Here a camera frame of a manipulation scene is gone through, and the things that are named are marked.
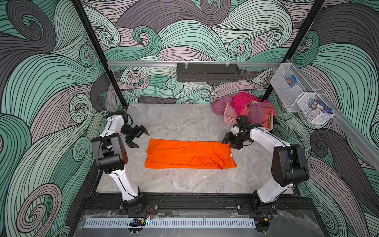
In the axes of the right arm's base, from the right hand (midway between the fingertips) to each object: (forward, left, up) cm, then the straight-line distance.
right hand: (227, 144), depth 91 cm
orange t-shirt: (-5, +39, -3) cm, 39 cm away
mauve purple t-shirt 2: (+27, -27, +1) cm, 38 cm away
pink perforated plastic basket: (+25, -7, -1) cm, 26 cm away
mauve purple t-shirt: (+38, -1, -4) cm, 39 cm away
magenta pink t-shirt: (+35, -15, +5) cm, 39 cm away
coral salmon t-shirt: (+27, -35, +1) cm, 44 cm away
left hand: (+2, +52, +5) cm, 52 cm away
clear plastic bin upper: (+18, -34, +24) cm, 46 cm away
